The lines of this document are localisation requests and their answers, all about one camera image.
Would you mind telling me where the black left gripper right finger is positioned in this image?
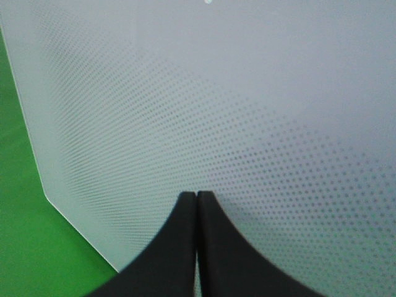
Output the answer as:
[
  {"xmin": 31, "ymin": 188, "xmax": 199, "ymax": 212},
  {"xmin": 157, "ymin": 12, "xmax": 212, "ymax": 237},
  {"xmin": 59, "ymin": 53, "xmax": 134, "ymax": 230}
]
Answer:
[{"xmin": 197, "ymin": 191, "xmax": 319, "ymax": 296}]

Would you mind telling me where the white microwave door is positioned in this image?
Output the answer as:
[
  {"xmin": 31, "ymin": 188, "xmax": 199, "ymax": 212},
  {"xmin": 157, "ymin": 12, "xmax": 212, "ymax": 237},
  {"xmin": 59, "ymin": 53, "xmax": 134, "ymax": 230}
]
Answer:
[{"xmin": 1, "ymin": 1, "xmax": 395, "ymax": 296}]

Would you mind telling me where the green table cloth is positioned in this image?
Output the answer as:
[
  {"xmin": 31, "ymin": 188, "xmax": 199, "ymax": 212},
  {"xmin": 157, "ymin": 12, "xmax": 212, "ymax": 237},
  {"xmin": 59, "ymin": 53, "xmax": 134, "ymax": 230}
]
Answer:
[{"xmin": 0, "ymin": 27, "xmax": 120, "ymax": 297}]

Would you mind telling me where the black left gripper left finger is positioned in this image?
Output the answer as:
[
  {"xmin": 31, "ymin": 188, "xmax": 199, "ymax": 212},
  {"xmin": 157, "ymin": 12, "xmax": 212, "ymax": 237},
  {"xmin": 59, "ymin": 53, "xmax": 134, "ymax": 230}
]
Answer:
[{"xmin": 88, "ymin": 192, "xmax": 197, "ymax": 296}]

